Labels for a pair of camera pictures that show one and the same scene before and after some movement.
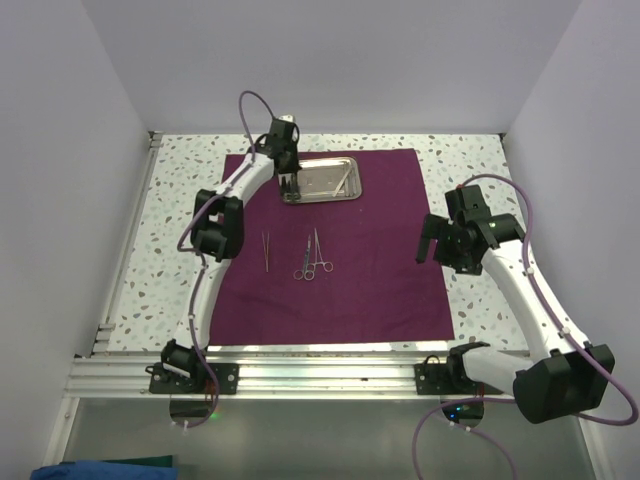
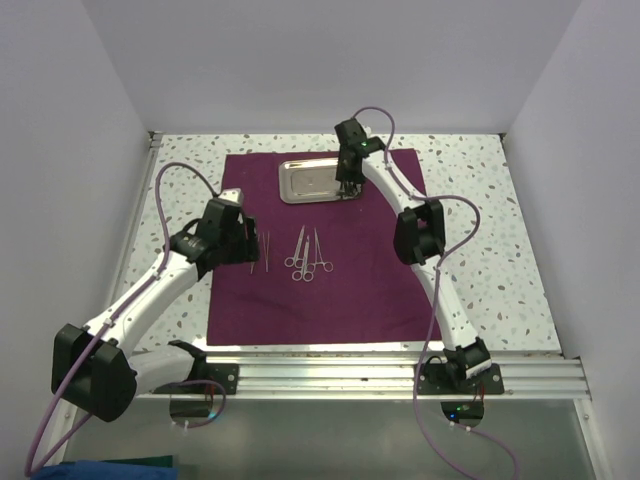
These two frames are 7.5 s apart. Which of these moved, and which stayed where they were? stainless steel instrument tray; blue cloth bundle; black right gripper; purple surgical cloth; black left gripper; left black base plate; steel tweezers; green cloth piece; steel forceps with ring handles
Moved: black right gripper; black left gripper
Stayed: green cloth piece; purple surgical cloth; steel forceps with ring handles; left black base plate; stainless steel instrument tray; blue cloth bundle; steel tweezers
